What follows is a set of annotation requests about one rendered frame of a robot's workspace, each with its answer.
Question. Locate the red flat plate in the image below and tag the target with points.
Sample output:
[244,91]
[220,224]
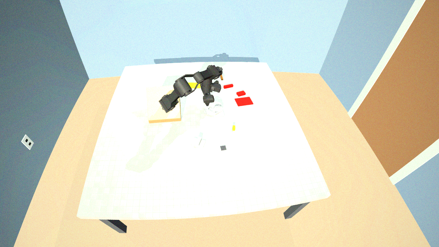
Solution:
[244,101]

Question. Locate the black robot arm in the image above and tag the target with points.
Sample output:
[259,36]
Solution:
[182,88]

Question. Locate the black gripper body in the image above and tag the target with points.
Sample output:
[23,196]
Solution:
[206,88]

